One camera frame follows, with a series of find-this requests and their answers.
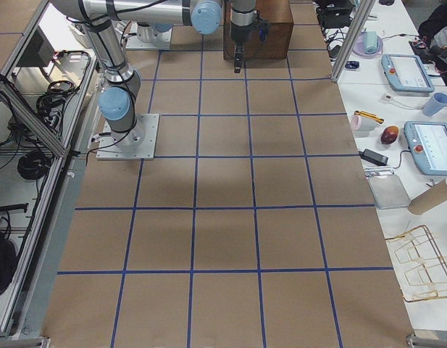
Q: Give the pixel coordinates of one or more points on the dark wooden drawer cabinet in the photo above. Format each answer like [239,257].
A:
[275,44]

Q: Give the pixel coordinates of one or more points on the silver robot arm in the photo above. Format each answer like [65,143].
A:
[117,103]

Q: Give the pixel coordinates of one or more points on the white remote with cable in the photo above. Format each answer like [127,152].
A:
[389,99]

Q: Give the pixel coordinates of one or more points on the gold wire rack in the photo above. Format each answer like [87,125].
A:
[419,263]

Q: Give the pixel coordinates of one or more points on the light blue plastic cup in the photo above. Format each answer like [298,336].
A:
[435,104]

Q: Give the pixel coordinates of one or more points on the cardboard tube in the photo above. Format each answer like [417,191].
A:
[429,199]

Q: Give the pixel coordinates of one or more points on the white bowl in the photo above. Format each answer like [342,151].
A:
[358,48]

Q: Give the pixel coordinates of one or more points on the teach pendant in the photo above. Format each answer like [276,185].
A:
[406,73]
[428,145]

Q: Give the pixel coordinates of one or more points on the teal block in bowl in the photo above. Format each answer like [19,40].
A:
[370,42]

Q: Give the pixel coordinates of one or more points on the small black connector box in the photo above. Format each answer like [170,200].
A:
[352,65]

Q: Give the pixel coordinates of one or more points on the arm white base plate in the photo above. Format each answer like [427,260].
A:
[139,144]
[143,36]

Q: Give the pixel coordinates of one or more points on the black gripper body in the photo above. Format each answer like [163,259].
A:
[239,33]

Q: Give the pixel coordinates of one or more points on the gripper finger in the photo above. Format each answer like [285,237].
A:
[238,57]

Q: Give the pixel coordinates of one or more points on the lower teach pendant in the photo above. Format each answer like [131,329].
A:
[428,145]

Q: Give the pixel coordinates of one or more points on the metal tray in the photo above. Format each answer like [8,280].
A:
[388,192]

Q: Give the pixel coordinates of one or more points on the black rectangular device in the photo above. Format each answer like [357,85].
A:
[373,157]

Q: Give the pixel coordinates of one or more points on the upper teach pendant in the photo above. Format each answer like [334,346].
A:
[406,73]

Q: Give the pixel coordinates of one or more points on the pink paper cup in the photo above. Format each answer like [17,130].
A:
[363,123]

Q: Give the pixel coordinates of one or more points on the dark red object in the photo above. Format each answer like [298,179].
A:
[389,135]

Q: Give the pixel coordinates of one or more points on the aluminium frame post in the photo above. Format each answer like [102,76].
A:
[357,24]

